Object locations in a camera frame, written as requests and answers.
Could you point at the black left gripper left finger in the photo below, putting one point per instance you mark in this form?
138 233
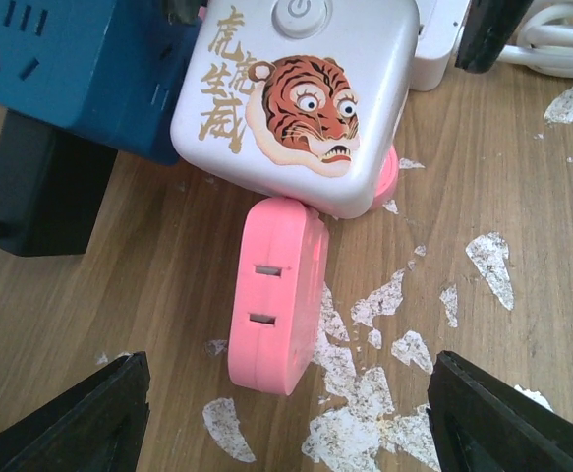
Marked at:
96 425

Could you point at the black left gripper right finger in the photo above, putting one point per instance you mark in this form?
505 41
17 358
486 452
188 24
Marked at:
479 423

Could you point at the white power strip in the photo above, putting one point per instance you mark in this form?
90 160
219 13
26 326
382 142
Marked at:
440 29

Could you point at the large pink socket block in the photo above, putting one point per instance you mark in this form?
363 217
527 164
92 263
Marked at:
387 180

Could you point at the white tiger cube socket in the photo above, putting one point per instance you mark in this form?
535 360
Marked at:
299 99

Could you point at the blue cube socket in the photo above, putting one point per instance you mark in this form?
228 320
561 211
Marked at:
108 71

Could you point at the small pink plug adapter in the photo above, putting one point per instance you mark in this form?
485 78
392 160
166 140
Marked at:
277 301

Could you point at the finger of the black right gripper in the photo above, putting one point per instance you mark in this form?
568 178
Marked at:
489 25
183 11

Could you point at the black power adapter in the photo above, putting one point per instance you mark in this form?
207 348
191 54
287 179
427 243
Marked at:
52 183

